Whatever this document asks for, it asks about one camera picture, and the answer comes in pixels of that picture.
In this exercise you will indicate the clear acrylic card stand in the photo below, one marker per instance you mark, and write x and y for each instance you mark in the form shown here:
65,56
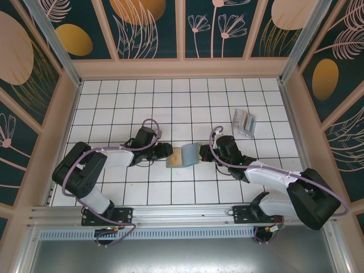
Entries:
236,122

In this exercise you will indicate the pale green card holder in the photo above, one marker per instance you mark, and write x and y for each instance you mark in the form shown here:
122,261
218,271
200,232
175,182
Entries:
190,155

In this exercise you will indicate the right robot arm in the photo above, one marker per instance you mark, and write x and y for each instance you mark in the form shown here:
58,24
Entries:
312,199

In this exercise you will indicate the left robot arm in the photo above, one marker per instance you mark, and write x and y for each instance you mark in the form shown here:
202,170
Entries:
82,176

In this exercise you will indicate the teal credit card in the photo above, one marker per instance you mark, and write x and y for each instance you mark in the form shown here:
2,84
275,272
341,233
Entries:
250,123

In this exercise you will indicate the grey metal sheet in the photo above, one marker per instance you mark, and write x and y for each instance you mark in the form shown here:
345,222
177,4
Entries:
182,256

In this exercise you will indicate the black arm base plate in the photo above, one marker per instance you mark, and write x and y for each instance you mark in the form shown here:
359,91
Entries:
241,216
125,213

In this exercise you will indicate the aluminium table side rail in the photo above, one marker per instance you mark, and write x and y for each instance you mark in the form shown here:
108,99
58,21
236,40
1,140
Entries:
298,136
50,194

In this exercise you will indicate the aluminium mounting rail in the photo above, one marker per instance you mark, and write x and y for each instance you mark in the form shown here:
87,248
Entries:
185,213

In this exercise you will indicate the aluminium frame post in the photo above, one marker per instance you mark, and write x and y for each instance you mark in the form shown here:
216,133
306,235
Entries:
304,42
60,48

